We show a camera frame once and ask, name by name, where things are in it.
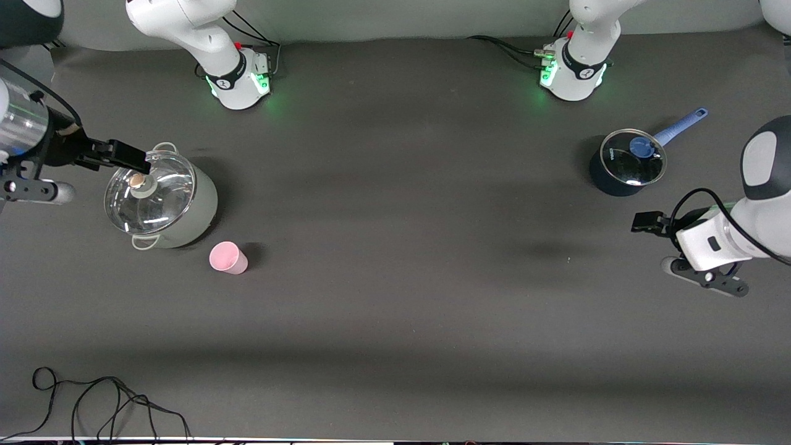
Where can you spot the glass lid with blue knob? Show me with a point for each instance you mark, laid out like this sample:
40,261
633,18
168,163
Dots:
623,165

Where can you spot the dark blue saucepan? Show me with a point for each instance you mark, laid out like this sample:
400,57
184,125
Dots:
609,185

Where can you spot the pink plastic cup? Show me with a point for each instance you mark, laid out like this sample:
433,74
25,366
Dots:
225,257

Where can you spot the grey-white stockpot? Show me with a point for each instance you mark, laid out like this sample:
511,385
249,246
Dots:
199,210

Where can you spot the black metal rail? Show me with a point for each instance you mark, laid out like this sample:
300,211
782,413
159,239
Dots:
54,43

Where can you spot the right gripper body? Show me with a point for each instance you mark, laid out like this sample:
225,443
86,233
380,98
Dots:
63,148

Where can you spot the glass lid with copper knob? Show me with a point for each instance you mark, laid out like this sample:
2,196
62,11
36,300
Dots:
162,199

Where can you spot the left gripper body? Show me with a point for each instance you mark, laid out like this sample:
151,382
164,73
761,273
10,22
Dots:
687,220

